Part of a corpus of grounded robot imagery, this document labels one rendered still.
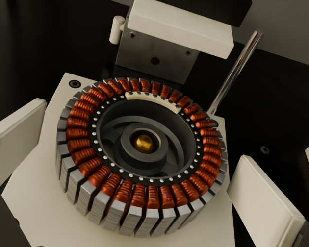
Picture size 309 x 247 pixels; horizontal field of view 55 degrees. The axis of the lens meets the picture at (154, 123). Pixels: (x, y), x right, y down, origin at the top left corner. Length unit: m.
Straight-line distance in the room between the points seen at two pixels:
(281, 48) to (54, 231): 0.38
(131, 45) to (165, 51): 0.03
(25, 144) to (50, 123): 0.06
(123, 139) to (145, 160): 0.02
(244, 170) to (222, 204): 0.04
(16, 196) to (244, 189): 0.14
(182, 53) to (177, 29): 0.13
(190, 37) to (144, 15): 0.03
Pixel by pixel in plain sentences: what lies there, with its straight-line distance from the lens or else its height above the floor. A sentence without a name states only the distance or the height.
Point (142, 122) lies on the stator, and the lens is 0.21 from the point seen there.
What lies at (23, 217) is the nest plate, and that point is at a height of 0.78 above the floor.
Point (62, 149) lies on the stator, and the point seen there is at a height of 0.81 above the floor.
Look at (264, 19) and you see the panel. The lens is 0.43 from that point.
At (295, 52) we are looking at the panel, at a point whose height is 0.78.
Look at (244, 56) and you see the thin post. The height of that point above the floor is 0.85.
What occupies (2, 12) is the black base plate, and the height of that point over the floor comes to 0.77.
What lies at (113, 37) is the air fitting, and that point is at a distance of 0.31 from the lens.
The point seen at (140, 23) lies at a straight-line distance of 0.17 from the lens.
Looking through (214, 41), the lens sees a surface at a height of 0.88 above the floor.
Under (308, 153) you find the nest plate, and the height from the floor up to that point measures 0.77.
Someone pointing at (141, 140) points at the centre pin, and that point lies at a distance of 0.20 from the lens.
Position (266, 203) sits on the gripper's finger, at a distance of 0.17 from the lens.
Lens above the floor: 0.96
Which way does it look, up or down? 45 degrees down
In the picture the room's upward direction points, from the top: 23 degrees clockwise
